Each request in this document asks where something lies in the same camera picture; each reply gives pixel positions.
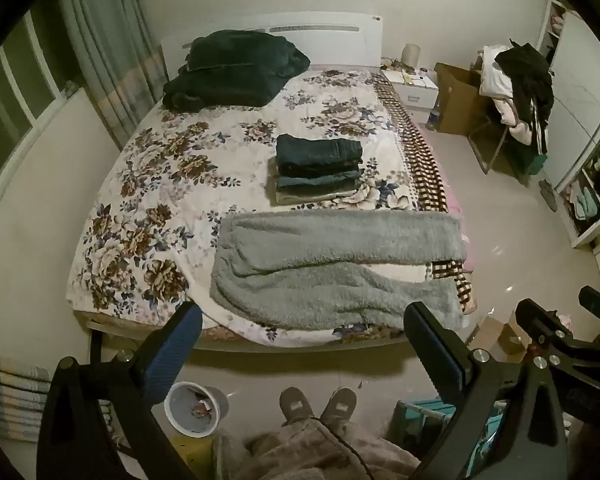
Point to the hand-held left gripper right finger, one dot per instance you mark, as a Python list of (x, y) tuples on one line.
[(442, 355)]

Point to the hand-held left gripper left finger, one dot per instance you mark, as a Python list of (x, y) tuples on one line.
[(174, 355)]

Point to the grey fluffy pants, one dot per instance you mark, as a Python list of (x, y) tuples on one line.
[(320, 260)]

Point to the beige folded pants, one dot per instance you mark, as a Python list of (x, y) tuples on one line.
[(305, 198)]

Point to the small cardboard box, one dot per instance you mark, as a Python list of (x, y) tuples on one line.
[(512, 342), (487, 335)]

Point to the white trash bin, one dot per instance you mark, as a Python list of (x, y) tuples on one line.
[(195, 407)]

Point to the teal drying rack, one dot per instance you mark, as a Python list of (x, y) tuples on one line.
[(420, 412)]

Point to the yellow box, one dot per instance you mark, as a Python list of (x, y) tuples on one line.
[(192, 460)]

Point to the grey slipper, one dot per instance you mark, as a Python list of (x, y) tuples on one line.
[(339, 402), (296, 402)]

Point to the pink sheet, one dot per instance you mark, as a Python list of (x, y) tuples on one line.
[(455, 205)]

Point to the brown fleece robe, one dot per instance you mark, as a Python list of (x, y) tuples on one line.
[(300, 452)]

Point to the striped cloth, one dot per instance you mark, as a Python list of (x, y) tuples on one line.
[(10, 395)]

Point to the folding chair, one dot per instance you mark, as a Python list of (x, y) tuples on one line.
[(490, 145)]

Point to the brown checkered blanket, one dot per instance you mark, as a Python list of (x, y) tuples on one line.
[(425, 170)]

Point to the pink garment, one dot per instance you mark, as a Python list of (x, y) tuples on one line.
[(517, 120)]

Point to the white wardrobe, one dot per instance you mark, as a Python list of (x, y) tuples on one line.
[(580, 100)]

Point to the dark folded jeans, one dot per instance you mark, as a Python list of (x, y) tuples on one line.
[(317, 152)]

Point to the large cardboard box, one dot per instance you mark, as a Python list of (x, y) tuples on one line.
[(455, 100)]

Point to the white nightstand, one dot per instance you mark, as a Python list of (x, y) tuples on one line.
[(415, 92)]

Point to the dark green blanket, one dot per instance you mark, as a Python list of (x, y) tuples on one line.
[(230, 70)]

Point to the window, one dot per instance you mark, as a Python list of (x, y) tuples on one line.
[(15, 110)]

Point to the grey curtain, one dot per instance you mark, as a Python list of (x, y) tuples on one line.
[(110, 50)]

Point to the white headboard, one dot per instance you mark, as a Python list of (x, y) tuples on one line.
[(330, 35)]

